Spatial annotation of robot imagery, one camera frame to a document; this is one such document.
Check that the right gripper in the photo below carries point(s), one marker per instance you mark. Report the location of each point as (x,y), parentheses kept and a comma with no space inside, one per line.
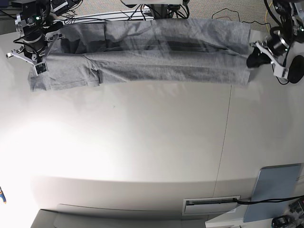
(34,52)

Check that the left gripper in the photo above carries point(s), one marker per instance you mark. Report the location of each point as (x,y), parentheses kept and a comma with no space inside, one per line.
(276,44)

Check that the grey T-shirt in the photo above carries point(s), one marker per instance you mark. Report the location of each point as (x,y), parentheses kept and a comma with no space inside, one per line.
(75,76)

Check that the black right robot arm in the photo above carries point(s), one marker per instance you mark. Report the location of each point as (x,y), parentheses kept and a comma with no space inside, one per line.
(33,19)

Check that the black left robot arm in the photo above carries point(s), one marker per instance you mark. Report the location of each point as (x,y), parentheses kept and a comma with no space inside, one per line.
(289,29)

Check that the black computer mouse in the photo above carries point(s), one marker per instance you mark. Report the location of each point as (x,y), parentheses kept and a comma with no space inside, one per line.
(296,70)

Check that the grey laptop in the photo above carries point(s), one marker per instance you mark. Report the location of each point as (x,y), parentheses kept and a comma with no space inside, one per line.
(274,182)

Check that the black blue device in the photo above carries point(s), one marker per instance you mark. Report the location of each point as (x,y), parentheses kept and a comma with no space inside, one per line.
(282,221)

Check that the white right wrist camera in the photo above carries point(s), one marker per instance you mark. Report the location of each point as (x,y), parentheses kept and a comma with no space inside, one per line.
(40,68)

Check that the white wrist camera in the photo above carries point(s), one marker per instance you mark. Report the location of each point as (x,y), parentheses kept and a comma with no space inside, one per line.
(40,68)
(280,71)

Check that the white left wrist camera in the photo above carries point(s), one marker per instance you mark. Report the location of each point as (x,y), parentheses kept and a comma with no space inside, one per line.
(280,71)

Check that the black camera box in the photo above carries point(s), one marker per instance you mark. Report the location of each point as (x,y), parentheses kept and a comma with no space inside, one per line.
(59,5)

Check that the white table cable tray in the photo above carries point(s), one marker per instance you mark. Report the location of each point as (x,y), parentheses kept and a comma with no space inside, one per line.
(208,206)

